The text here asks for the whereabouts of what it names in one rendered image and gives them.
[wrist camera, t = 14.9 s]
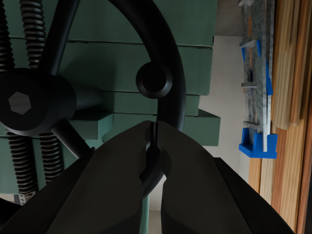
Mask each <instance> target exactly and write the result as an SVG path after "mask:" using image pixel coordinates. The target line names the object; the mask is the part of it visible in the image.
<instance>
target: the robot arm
mask: <svg viewBox="0 0 312 234"><path fill-rule="evenodd" d="M153 134H154V136H155V145H157V146H158V148H159V149H160V151H161V157H160V169H161V171H162V172H163V173H164V174H165V176H166V180H165V182H164V183H163V188H162V203H161V226H162V234H295V233H294V232H293V230H292V229H291V228H290V227H289V225H288V224H287V223H286V222H285V221H284V219H283V218H282V217H281V216H280V215H279V214H278V213H277V212H276V211H275V209H274V208H273V207H272V206H271V205H270V204H269V203H268V202H267V201H266V200H265V199H264V198H262V197H261V196H260V195H259V194H258V193H257V192H256V191H255V190H254V189H253V188H252V187H251V186H250V185H249V184H248V183H247V182H246V181H244V180H243V179H242V178H241V177H240V176H239V175H238V174H237V173H236V172H235V171H234V170H233V169H232V168H231V167H230V166H229V165H228V164H227V163H225V162H224V161H223V160H222V159H221V158H220V157H213V156H212V155H211V154H210V153H209V152H208V151H207V150H206V149H205V148H204V147H202V146H201V145H200V144H199V143H198V142H196V141H195V140H194V139H192V138H190V137H189V136H187V135H186V134H184V133H182V132H181V131H179V130H178V129H176V128H174V127H173V126H171V125H169V124H168V123H166V122H164V121H157V122H152V121H150V120H146V121H143V122H141V123H139V124H137V125H135V126H133V127H131V128H129V129H127V130H125V131H124V132H122V133H120V134H118V135H116V136H114V137H113V138H111V139H110V140H108V141H107V142H105V143H104V144H102V145H101V146H100V147H99V148H97V149H96V150H95V151H94V152H93V153H90V152H86V153H85V154H83V155H82V156H81V157H80V158H79V159H78V160H76V161H75V162H74V163H73V164H72V165H70V166H69V167H68V168H67V169H65V170H64V171H63V172H62V173H60V174H59V175H58V176H57V177H55V178H54V179H53V180H52V181H51V182H49V183H48V184H47V185H46V186H44V187H43V188H42V189H41V190H40V191H39V192H37V193H36V194H35V195H34V196H33V197H32V198H30V199H29V200H28V201H27V202H26V203H25V204H24V205H23V206H22V207H21V208H20V209H19V210H18V211H17V212H16V213H15V214H14V215H13V216H12V217H11V218H10V219H9V220H8V221H7V222H6V223H5V225H4V226H3V227H2V228H1V229H0V234H140V227H141V219H142V206H143V184H142V181H141V180H140V178H139V176H140V174H141V173H142V172H143V171H144V170H145V168H146V149H147V148H148V147H149V146H150V145H152V144H153Z"/></svg>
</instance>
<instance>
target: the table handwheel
mask: <svg viewBox="0 0 312 234"><path fill-rule="evenodd" d="M108 1H109V2H110V3H112V4H113V5H114V6H115V7H116V8H117V9H118V10H119V11H120V12H121V13H122V14H123V15H124V16H125V17H126V19H127V20H128V21H129V22H130V23H131V24H132V26H133V27H134V29H135V30H136V32H137V33H138V35H139V36H140V38H141V40H142V42H143V44H144V45H145V48H146V50H147V52H148V54H149V57H150V60H151V62H154V61H155V62H160V63H163V64H164V65H166V66H167V67H168V68H169V70H170V72H171V74H172V78H173V83H172V87H171V89H170V91H169V92H168V93H167V94H166V95H165V96H164V97H162V98H159V99H158V105H157V117H156V122H157V121H164V122H166V123H168V124H169V125H171V126H173V127H174V128H176V129H178V130H179V131H181V132H182V131H183V126H184V120H185V113H186V84H185V76H184V70H183V65H182V60H181V56H180V53H179V50H178V47H177V44H176V41H175V39H174V36H173V34H172V32H171V29H170V27H169V26H168V24H167V22H166V20H165V18H164V17H163V15H162V13H161V12H160V10H159V9H158V7H157V6H156V4H155V3H154V1H153V0H108ZM79 2H80V0H58V3H57V6H56V10H55V13H54V17H53V20H52V24H51V27H50V30H49V33H48V35H47V38H46V41H45V45H44V48H43V51H42V54H41V56H40V59H39V63H38V66H37V70H35V69H29V68H14V69H10V70H8V71H6V72H4V73H3V74H1V75H0V124H1V125H2V126H3V127H4V128H6V129H7V130H9V131H10V132H12V133H15V134H17V135H21V136H34V135H38V134H41V133H43V132H46V131H49V130H51V131H52V133H53V134H54V135H55V136H56V137H57V138H58V139H59V140H60V141H61V142H62V143H63V144H64V145H65V146H66V147H67V148H68V149H69V150H70V152H71V153H72V154H73V155H74V156H75V157H76V158H77V159H79V158H80V157H81V156H82V155H83V154H85V153H86V152H90V153H93V151H92V149H91V148H90V147H89V146H88V144H87V143H86V142H85V141H84V140H83V138H82V137H81V136H80V135H79V134H78V133H77V131H76V130H75V129H74V128H73V127H72V125H71V124H70V123H69V122H68V121H69V120H70V119H71V118H72V116H73V115H74V113H75V111H78V110H81V109H85V108H89V107H93V106H96V105H99V104H101V103H102V101H103V99H104V94H103V92H102V90H101V89H100V88H98V87H94V86H80V85H71V84H70V83H69V82H68V81H67V80H66V79H65V78H64V77H62V76H60V75H58V71H59V67H60V64H61V60H62V57H63V53H64V50H65V46H66V42H67V39H68V35H69V32H70V28H71V26H72V23H73V20H74V17H75V14H76V11H77V8H78V5H79ZM160 157H161V151H160V149H159V148H158V146H157V145H155V136H154V134H153V144H152V145H150V146H149V147H148V148H147V151H146V168H145V170H144V171H143V172H142V173H141V174H140V176H139V178H140V180H141V181H142V184H143V200H144V199H145V198H146V197H147V196H148V195H149V194H150V193H151V191H152V190H153V189H154V188H155V187H156V186H157V184H158V183H159V182H160V180H161V179H162V177H163V176H164V173H163V172H162V171H161V169H160ZM21 207H22V205H19V204H15V203H12V202H10V201H7V200H4V199H2V198H0V229H1V228H2V227H3V226H4V225H5V223H6V222H7V221H8V220H9V219H10V218H11V217H12V216H13V215H14V214H15V213H16V212H17V211H18V210H19V209H20V208H21Z"/></svg>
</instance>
